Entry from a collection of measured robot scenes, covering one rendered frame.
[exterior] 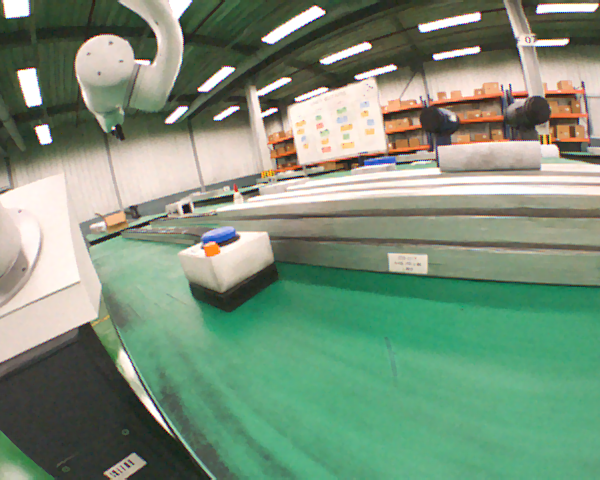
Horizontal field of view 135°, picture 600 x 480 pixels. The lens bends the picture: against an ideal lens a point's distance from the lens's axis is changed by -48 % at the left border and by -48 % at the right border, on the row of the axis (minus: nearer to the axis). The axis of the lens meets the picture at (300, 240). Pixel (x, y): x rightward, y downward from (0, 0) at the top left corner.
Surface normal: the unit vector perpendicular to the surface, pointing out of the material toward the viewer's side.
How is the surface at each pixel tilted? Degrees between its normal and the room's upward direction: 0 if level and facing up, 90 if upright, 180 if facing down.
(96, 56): 95
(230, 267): 90
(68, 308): 90
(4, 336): 90
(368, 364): 0
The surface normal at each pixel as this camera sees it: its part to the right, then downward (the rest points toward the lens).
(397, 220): -0.59, 0.34
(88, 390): 0.77, 0.04
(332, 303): -0.19, -0.94
